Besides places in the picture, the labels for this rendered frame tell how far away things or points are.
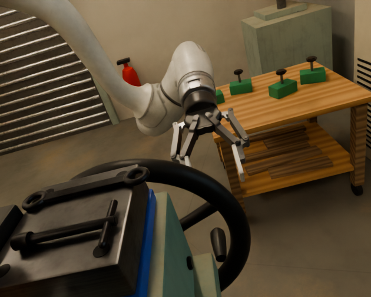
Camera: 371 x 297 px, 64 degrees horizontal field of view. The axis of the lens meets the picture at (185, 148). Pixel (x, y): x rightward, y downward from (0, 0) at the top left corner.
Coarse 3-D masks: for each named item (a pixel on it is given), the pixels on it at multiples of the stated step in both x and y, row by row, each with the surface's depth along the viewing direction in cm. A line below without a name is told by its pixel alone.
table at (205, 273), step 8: (200, 256) 31; (208, 256) 30; (200, 264) 30; (208, 264) 30; (200, 272) 29; (208, 272) 29; (216, 272) 30; (200, 280) 28; (208, 280) 28; (216, 280) 28; (200, 288) 28; (208, 288) 27; (216, 288) 27; (200, 296) 27; (208, 296) 27; (216, 296) 26
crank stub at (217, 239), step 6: (216, 228) 49; (210, 234) 49; (216, 234) 48; (222, 234) 48; (216, 240) 47; (222, 240) 47; (216, 246) 46; (222, 246) 46; (216, 252) 45; (222, 252) 45; (216, 258) 45; (222, 258) 45
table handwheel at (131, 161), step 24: (96, 168) 35; (120, 168) 34; (168, 168) 34; (192, 168) 36; (192, 192) 36; (216, 192) 36; (192, 216) 38; (240, 216) 38; (240, 240) 40; (240, 264) 42
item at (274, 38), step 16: (256, 16) 218; (272, 16) 197; (288, 16) 192; (304, 16) 187; (320, 16) 187; (256, 32) 190; (272, 32) 190; (288, 32) 191; (304, 32) 192; (320, 32) 192; (256, 48) 200; (272, 48) 195; (288, 48) 196; (304, 48) 197; (320, 48) 197; (256, 64) 213; (272, 64) 201; (288, 64) 201
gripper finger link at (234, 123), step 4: (228, 108) 64; (232, 108) 64; (228, 112) 64; (232, 112) 63; (228, 116) 63; (232, 116) 63; (232, 120) 62; (236, 120) 62; (232, 124) 63; (236, 124) 61; (240, 124) 61; (236, 128) 60; (240, 128) 60; (236, 132) 62; (240, 132) 60; (244, 132) 59; (240, 136) 61; (244, 136) 59; (248, 136) 58; (244, 140) 58; (248, 140) 58
